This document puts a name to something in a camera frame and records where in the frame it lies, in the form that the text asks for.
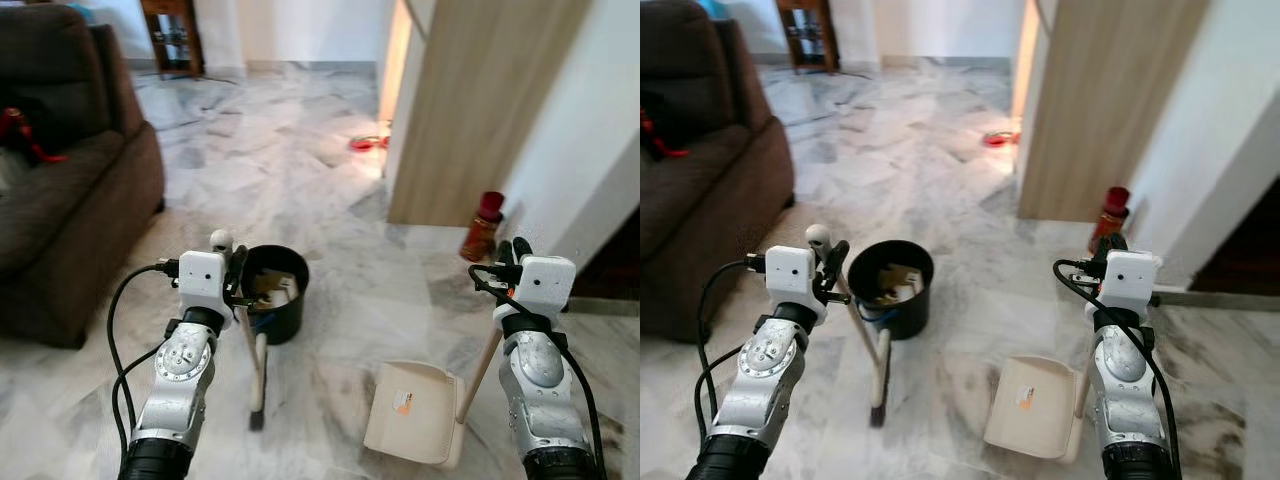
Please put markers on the red gold patterned cylinder tin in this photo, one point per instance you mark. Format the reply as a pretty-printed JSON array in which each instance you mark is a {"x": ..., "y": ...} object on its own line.
[
  {"x": 1108, "y": 215},
  {"x": 480, "y": 235}
]

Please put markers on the brown cardboard box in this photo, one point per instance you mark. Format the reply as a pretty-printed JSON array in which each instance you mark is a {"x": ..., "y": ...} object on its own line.
[
  {"x": 895, "y": 280},
  {"x": 272, "y": 285}
]

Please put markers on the black round waste bin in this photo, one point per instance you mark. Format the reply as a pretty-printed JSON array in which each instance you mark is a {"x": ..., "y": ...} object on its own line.
[
  {"x": 288, "y": 320},
  {"x": 905, "y": 318}
]

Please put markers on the dark brown sofa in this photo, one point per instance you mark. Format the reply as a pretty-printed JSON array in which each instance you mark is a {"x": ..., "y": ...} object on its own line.
[
  {"x": 715, "y": 190},
  {"x": 70, "y": 200}
]

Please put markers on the light wood cabinet panel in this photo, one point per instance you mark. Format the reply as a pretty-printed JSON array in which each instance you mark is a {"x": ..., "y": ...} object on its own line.
[
  {"x": 1105, "y": 100},
  {"x": 480, "y": 110}
]

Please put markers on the red bowl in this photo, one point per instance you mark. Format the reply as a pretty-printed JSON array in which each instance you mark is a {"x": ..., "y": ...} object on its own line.
[
  {"x": 368, "y": 143},
  {"x": 1000, "y": 139}
]

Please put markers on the small wooden shelf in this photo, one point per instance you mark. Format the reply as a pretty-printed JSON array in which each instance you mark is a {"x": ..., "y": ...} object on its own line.
[
  {"x": 172, "y": 40},
  {"x": 807, "y": 35}
]

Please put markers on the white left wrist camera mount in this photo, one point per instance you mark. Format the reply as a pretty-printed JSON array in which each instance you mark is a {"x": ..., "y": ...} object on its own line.
[
  {"x": 793, "y": 280},
  {"x": 200, "y": 285}
]

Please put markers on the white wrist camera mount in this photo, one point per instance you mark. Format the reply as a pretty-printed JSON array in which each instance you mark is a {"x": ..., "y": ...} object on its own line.
[
  {"x": 793, "y": 280},
  {"x": 200, "y": 285},
  {"x": 548, "y": 288},
  {"x": 1132, "y": 283}
]

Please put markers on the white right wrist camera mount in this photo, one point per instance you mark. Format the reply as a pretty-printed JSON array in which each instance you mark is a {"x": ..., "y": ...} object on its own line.
[
  {"x": 548, "y": 288},
  {"x": 1132, "y": 283}
]

